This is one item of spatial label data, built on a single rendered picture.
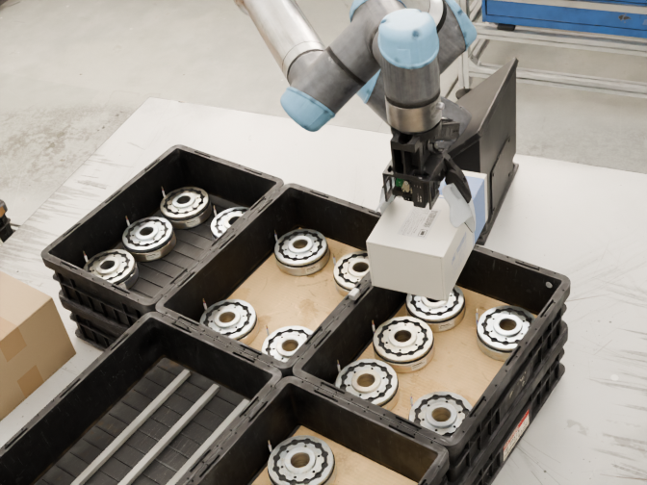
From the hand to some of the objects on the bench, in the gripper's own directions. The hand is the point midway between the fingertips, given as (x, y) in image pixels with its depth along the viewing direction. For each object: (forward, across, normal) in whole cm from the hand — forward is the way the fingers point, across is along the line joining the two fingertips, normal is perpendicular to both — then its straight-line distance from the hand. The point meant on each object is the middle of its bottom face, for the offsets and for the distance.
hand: (428, 220), depth 149 cm
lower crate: (+41, +2, -5) cm, 41 cm away
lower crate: (+41, -58, +6) cm, 71 cm away
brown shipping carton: (+41, -89, -22) cm, 100 cm away
